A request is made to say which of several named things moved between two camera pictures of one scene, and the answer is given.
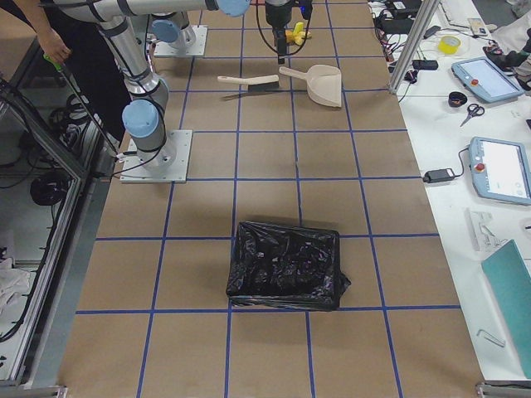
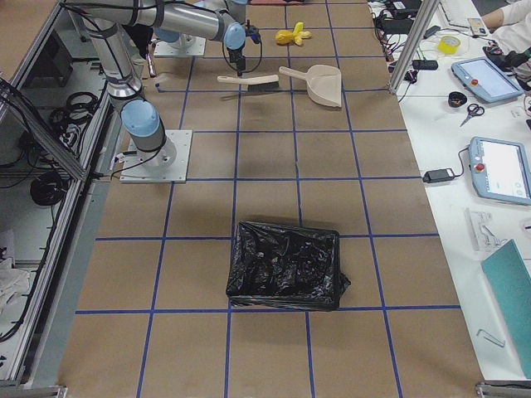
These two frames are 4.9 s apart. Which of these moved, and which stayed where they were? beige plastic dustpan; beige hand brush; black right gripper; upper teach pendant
Moved: black right gripper
Stayed: beige plastic dustpan; upper teach pendant; beige hand brush
